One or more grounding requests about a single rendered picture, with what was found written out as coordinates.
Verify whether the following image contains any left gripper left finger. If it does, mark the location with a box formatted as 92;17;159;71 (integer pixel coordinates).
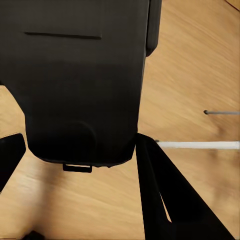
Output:
0;133;26;193

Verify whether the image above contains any camera tripod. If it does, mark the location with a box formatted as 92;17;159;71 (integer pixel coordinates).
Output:
156;110;240;150

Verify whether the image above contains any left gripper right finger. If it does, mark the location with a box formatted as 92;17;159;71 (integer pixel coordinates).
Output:
135;133;236;240

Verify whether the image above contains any digital camera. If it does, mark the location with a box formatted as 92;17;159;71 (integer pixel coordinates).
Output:
0;0;162;173

